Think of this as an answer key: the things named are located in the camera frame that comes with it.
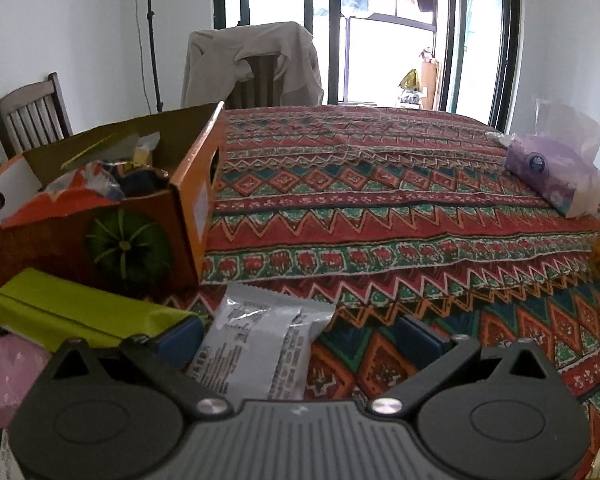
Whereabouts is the black sliding door frame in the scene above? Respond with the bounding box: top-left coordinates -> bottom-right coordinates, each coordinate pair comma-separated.
212,0 -> 521,129

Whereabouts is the patterned red tablecloth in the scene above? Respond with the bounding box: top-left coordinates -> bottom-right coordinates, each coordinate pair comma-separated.
0,103 -> 600,480

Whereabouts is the pink snack packet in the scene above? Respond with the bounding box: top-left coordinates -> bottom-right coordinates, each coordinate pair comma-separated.
0,334 -> 50,429

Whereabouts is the grey white snack packet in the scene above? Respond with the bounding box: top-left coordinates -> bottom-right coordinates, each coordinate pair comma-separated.
186,283 -> 336,405

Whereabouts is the orange red snack bag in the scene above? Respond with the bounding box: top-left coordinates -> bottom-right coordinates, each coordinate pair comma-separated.
1,162 -> 124,228

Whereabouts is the purple tissue pack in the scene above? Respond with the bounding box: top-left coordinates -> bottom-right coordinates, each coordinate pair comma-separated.
505,100 -> 600,219

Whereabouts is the green snack packet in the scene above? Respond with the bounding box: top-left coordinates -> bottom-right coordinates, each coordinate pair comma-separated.
60,133 -> 140,171
0,269 -> 195,352

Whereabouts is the black light stand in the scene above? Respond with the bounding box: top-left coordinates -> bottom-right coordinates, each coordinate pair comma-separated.
146,0 -> 163,114

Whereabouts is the dark wooden chair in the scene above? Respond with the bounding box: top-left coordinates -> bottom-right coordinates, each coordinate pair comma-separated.
0,72 -> 73,159

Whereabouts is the orange cardboard box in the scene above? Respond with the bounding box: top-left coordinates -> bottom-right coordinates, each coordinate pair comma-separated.
0,103 -> 226,297

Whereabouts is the green snack packet front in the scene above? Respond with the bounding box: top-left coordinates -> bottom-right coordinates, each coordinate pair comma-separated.
0,269 -> 195,352

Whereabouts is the chair draped with beige jacket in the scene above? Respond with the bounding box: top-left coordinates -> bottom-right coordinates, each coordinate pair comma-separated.
181,22 -> 324,107

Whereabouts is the green snack packet rear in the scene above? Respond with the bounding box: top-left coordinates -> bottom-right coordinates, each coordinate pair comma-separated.
60,133 -> 140,171

